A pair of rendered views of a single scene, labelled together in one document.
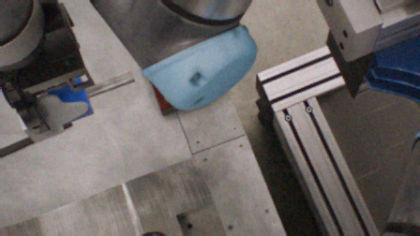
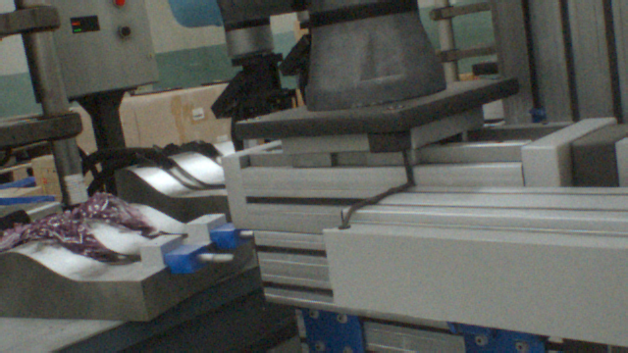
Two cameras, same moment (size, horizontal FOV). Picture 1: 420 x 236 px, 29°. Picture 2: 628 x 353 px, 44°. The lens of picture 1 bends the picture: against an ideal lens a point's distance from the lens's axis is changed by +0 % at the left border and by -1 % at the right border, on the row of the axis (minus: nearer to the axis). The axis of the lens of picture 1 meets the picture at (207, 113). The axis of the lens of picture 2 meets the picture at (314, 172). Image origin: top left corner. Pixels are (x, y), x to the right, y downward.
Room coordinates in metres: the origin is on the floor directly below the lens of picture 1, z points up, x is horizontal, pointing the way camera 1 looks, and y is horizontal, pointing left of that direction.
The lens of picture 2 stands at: (-0.60, -1.11, 1.11)
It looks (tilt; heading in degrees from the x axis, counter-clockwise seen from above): 9 degrees down; 57
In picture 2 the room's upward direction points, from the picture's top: 9 degrees counter-clockwise
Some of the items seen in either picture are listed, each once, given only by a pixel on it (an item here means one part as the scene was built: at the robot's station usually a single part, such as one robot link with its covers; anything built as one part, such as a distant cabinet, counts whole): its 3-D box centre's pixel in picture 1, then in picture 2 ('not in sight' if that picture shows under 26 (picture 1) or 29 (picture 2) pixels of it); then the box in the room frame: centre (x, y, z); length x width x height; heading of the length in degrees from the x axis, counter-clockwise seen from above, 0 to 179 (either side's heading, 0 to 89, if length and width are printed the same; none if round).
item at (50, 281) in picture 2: not in sight; (68, 252); (-0.29, 0.08, 0.86); 0.50 x 0.26 x 0.11; 119
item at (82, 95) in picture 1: (78, 96); not in sight; (0.30, 0.14, 0.93); 0.13 x 0.05 x 0.05; 102
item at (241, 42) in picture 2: not in sight; (251, 42); (0.04, -0.02, 1.12); 0.08 x 0.08 x 0.05
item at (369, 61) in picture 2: not in sight; (369, 53); (-0.07, -0.46, 1.09); 0.15 x 0.15 x 0.10
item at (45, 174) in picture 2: not in sight; (76, 176); (1.28, 5.41, 0.34); 0.63 x 0.45 x 0.40; 107
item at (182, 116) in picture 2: not in sight; (155, 158); (1.55, 4.27, 0.47); 1.22 x 0.80 x 0.94; 111
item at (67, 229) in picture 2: not in sight; (67, 224); (-0.28, 0.08, 0.90); 0.26 x 0.18 x 0.08; 119
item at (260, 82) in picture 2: not in sight; (261, 92); (0.04, -0.03, 1.04); 0.09 x 0.08 x 0.12; 102
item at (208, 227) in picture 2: not in sight; (235, 235); (-0.10, -0.13, 0.86); 0.13 x 0.05 x 0.05; 119
